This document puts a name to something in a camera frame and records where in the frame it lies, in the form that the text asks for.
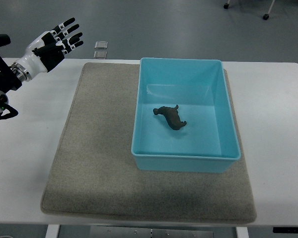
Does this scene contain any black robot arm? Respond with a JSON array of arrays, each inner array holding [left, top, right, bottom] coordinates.
[[0, 34, 22, 120]]

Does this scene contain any white cart leg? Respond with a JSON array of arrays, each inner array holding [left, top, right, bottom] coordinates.
[[266, 0, 275, 16]]

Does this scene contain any brown hippo toy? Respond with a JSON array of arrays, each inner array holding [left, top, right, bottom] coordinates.
[[153, 105, 187, 130]]

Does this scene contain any left cart caster wheel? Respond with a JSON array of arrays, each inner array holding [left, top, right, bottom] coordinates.
[[223, 3, 229, 9]]

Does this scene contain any beige felt mat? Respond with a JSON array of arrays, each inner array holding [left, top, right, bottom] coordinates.
[[41, 63, 257, 224]]

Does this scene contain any right cart caster wheel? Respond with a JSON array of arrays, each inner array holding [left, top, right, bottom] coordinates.
[[262, 14, 269, 20]]

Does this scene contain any black table control panel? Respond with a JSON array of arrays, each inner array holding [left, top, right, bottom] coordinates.
[[273, 227, 298, 234]]

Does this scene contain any cart caster wheel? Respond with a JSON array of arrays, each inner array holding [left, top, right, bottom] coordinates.
[[262, 14, 269, 20], [223, 3, 229, 9]]

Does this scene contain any white left table leg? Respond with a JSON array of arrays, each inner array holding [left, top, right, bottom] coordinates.
[[45, 225, 60, 238]]

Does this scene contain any blue plastic box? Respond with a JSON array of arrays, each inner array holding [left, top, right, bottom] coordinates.
[[131, 58, 241, 173]]

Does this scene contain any metal table frame bar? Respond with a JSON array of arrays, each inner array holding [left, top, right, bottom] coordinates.
[[89, 226, 214, 238]]

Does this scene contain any white table leg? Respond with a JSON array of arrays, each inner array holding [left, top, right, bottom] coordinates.
[[235, 227, 249, 238], [45, 225, 60, 238]]

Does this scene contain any white right table leg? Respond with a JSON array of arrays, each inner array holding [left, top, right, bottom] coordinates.
[[235, 227, 249, 238]]

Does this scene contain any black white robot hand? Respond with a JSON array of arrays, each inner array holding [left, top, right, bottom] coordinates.
[[11, 17, 83, 82]]

